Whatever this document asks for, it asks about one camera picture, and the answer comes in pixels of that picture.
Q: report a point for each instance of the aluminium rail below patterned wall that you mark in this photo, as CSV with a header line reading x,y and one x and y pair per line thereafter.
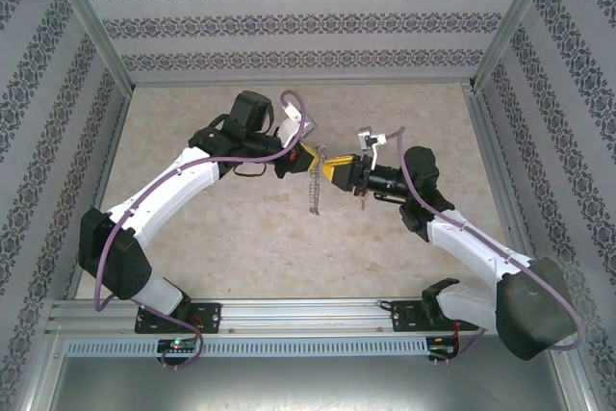
x,y
298,83

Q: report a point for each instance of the aluminium corner post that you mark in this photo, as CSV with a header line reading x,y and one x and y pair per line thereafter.
x,y
511,21
91,21

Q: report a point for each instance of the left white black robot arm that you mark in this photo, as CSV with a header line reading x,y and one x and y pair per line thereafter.
x,y
163,189

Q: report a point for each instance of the metal keyring holder with rings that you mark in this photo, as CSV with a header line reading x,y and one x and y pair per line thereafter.
x,y
315,192

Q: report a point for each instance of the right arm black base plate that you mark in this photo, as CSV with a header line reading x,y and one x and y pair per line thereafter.
x,y
409,317

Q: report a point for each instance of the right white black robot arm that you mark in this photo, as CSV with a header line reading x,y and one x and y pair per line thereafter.
x,y
476,242

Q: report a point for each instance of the aluminium table side rail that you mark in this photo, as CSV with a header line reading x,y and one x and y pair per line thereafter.
x,y
503,165
97,189

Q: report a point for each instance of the aluminium mounting rail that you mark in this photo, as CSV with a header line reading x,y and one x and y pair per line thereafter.
x,y
308,317

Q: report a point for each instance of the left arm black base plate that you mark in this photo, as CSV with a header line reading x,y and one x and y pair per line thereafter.
x,y
207,317

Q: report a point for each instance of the grey metal panel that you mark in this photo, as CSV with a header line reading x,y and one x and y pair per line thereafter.
x,y
308,387

